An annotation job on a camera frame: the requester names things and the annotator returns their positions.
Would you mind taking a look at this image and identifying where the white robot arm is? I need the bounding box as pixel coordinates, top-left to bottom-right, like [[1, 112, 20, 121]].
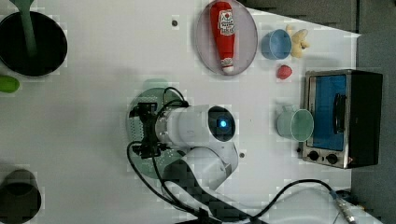
[[128, 100, 238, 190]]

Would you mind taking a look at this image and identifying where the black round pan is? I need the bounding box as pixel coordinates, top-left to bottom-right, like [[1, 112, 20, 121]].
[[0, 11, 67, 77]]

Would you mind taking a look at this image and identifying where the green toy vegetable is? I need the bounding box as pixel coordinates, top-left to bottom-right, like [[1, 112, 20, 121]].
[[0, 75, 20, 93]]

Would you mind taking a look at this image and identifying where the black toaster oven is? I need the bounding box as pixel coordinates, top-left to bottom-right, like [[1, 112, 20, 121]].
[[302, 69, 383, 169]]

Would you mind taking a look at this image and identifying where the green mug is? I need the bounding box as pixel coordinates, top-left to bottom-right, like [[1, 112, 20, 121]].
[[276, 105, 314, 142]]

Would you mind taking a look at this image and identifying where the red strawberry toy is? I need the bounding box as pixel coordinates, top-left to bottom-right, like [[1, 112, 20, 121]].
[[276, 65, 293, 80]]

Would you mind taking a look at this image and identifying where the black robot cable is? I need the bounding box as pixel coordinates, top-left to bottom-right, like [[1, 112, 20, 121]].
[[126, 86, 359, 224]]

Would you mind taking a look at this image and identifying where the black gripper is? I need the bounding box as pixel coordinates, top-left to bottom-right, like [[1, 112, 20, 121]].
[[129, 103, 169, 159]]

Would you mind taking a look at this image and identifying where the grey oval plate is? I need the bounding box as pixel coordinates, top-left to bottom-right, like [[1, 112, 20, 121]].
[[194, 0, 258, 76]]

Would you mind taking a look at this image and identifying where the red ketchup bottle plush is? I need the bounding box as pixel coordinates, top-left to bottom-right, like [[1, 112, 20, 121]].
[[209, 1, 235, 74]]

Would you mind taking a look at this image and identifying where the green spatula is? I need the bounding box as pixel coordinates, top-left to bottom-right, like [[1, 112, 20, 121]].
[[9, 0, 37, 57]]

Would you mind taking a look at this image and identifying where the dark cylinder cup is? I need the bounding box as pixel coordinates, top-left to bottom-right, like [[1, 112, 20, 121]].
[[0, 169, 42, 224]]

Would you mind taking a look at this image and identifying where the blue bowl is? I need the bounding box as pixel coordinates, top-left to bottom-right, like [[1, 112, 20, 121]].
[[262, 29, 291, 60]]

